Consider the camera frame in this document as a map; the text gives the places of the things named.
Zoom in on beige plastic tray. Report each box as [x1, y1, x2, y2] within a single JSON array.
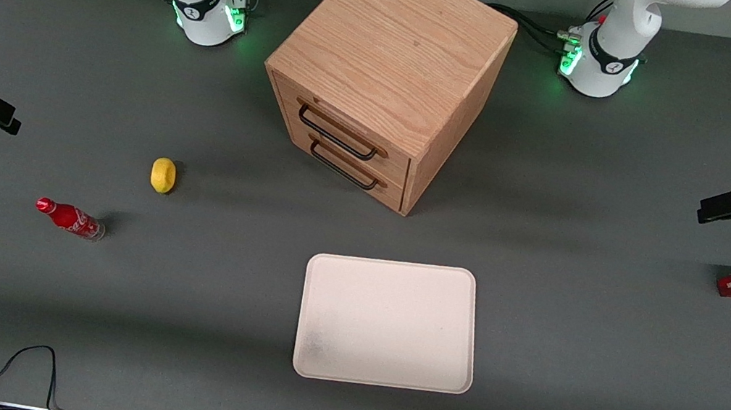
[[290, 244, 490, 404]]

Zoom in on red cola bottle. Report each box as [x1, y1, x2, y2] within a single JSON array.
[[31, 196, 109, 243]]

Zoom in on yellow lemon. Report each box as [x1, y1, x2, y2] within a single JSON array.
[[149, 156, 179, 195]]

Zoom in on wooden drawer cabinet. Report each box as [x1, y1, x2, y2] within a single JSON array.
[[245, 0, 523, 230]]

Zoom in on thin black cable on table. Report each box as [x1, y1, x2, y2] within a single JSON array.
[[0, 338, 93, 410]]

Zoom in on black drawer handle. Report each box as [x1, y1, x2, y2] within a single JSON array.
[[304, 138, 384, 193], [291, 102, 385, 164]]

